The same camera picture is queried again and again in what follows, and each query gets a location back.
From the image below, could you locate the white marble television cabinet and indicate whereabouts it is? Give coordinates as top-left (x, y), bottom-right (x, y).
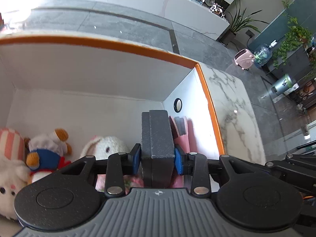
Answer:
top-left (94, 0), bottom-right (230, 41)

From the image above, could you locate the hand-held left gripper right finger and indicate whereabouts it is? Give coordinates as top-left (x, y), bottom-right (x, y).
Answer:
top-left (174, 148), bottom-right (269, 198)

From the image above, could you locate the long-leaved potted plant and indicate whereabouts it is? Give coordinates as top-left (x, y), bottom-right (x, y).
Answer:
top-left (220, 0), bottom-right (270, 45)

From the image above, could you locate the dark grey textured box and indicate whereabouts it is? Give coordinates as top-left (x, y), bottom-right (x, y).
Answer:
top-left (141, 110), bottom-right (176, 188)

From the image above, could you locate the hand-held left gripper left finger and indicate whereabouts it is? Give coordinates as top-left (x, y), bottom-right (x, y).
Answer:
top-left (58, 143), bottom-right (142, 198)

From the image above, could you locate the duck plush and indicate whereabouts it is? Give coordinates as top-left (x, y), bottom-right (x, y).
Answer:
top-left (26, 128), bottom-right (73, 184)

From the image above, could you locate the orange cardboard box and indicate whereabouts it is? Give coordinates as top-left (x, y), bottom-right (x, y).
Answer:
top-left (0, 36), bottom-right (227, 228)

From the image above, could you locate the clear water jug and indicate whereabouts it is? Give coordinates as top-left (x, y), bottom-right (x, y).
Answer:
top-left (254, 40), bottom-right (277, 69)

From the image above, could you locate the green trailing vine plant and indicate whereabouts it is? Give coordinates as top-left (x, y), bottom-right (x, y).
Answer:
top-left (271, 17), bottom-right (313, 70)

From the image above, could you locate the white plush with striped hat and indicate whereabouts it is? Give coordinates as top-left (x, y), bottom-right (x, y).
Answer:
top-left (0, 128), bottom-right (32, 221)

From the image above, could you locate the pink heater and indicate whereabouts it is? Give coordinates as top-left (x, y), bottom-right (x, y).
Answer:
top-left (233, 49), bottom-right (256, 70)

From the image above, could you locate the pink pouch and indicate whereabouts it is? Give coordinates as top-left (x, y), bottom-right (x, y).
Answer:
top-left (169, 115), bottom-right (198, 189)

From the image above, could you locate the black and white cow figurine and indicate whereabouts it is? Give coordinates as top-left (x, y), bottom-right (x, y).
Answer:
top-left (211, 3), bottom-right (228, 18)

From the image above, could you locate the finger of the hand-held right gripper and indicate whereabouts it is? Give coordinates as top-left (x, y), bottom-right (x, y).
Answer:
top-left (286, 154), bottom-right (316, 170)
top-left (265, 161), bottom-right (316, 193)

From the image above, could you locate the dark grey cabinet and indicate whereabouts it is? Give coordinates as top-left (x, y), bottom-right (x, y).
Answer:
top-left (265, 45), bottom-right (316, 80)

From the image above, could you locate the silver trash can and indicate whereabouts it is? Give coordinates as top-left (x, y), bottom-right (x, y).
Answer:
top-left (271, 73), bottom-right (295, 96)

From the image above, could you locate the white bunny plush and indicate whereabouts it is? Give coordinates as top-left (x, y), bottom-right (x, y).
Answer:
top-left (80, 135), bottom-right (131, 161)

